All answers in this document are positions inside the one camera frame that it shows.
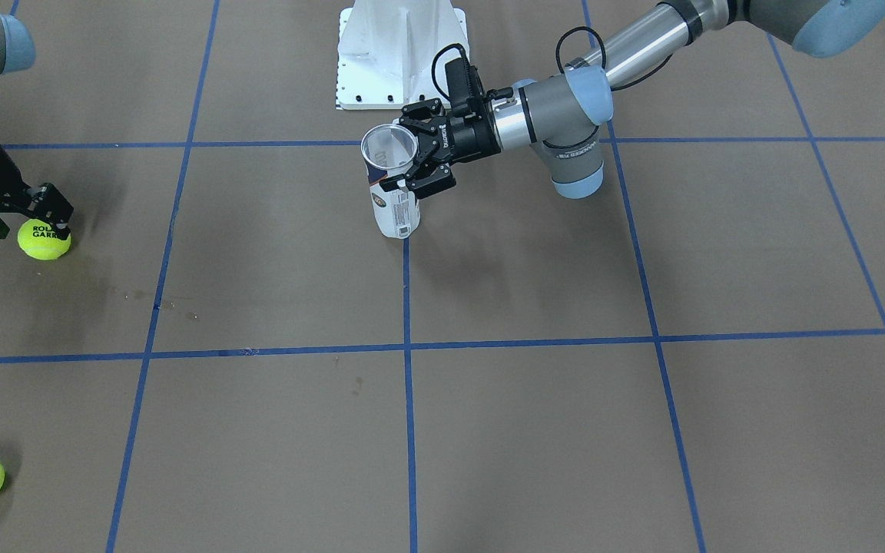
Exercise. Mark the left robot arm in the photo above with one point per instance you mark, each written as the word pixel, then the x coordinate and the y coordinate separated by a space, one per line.
pixel 560 117

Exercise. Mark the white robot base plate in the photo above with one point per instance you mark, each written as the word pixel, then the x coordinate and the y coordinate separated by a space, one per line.
pixel 386 50

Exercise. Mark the white blue tennis ball can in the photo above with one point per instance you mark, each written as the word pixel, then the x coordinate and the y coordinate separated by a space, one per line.
pixel 394 192

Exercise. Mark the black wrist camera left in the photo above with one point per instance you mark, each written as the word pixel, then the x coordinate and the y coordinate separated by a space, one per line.
pixel 466 95

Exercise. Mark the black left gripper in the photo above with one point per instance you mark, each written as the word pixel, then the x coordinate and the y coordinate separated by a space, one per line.
pixel 470 141

